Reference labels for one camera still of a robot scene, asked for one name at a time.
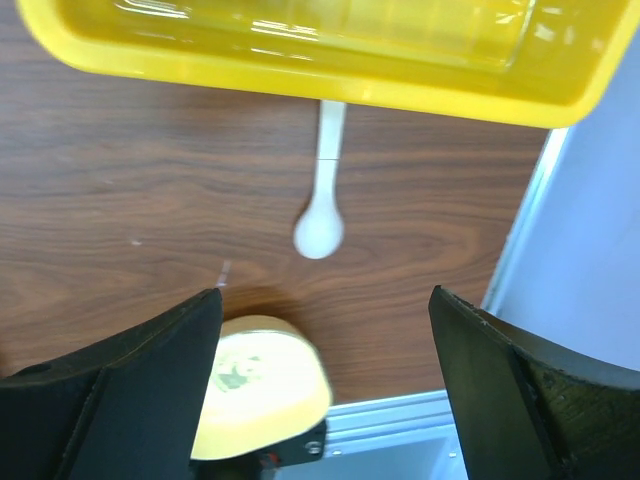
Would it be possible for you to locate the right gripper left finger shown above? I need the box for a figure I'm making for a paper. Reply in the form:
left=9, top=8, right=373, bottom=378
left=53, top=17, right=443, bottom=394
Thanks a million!
left=1, top=289, right=223, bottom=479

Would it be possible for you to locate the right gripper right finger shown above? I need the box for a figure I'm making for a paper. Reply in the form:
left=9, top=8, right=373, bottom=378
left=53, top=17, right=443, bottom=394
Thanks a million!
left=428, top=286, right=639, bottom=479

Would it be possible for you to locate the white plastic spoon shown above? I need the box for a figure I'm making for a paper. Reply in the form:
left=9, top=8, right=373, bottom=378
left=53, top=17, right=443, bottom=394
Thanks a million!
left=293, top=100, right=347, bottom=260

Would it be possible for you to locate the yellow plastic bin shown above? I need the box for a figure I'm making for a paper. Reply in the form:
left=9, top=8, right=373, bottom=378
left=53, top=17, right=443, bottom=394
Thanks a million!
left=16, top=1, right=639, bottom=128

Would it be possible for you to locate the aluminium frame rail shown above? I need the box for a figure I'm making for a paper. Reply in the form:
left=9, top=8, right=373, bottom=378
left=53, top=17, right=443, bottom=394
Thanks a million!
left=276, top=128, right=571, bottom=479

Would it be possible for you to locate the cream square bowl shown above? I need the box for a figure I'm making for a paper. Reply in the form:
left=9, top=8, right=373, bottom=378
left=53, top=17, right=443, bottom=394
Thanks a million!
left=191, top=315, right=333, bottom=461

